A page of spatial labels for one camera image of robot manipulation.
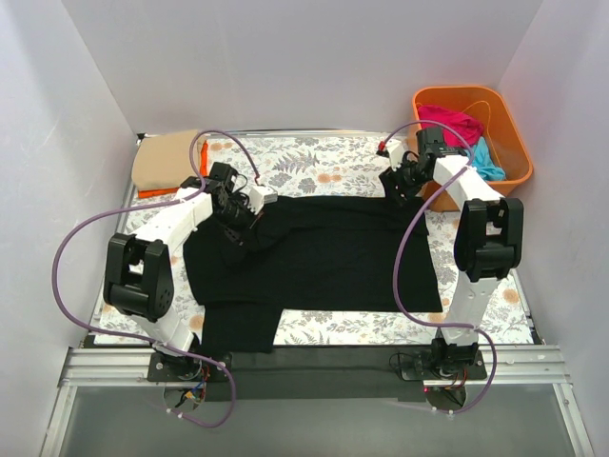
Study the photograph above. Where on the orange folded t-shirt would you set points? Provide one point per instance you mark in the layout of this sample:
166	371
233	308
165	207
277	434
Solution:
203	157

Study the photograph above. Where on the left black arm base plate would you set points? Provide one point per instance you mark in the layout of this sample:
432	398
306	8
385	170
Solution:
165	368

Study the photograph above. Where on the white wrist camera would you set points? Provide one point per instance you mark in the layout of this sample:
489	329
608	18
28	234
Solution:
393	150
260	196

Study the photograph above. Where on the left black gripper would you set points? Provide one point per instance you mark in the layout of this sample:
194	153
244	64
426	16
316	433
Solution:
236	228

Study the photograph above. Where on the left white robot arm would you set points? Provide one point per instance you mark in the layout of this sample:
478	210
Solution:
138	274

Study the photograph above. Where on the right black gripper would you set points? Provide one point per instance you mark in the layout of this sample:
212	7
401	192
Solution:
393	181

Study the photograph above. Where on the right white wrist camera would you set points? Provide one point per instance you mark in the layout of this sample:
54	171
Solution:
393	150

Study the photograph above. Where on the floral patterned table mat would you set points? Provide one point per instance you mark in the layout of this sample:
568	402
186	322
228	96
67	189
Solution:
332	165

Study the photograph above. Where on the aluminium frame rail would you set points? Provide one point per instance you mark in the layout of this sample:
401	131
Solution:
517	365

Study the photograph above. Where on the pink t-shirt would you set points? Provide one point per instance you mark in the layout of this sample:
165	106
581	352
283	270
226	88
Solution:
467	127

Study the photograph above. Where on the black t-shirt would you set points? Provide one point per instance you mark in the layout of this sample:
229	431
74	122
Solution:
327	253

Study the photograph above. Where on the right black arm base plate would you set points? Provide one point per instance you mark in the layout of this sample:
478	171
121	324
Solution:
416	364

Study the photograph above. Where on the turquoise t-shirt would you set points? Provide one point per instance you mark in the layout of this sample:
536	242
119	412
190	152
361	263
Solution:
484	164

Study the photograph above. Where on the beige folded t-shirt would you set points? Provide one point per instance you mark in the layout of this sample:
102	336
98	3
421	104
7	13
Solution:
162	163

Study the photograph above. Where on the orange plastic basket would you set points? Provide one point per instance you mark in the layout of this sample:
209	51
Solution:
485	105

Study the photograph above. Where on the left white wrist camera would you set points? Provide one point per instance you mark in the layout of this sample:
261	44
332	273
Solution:
260	196

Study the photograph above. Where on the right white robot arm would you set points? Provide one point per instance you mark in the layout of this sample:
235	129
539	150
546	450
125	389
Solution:
487	246

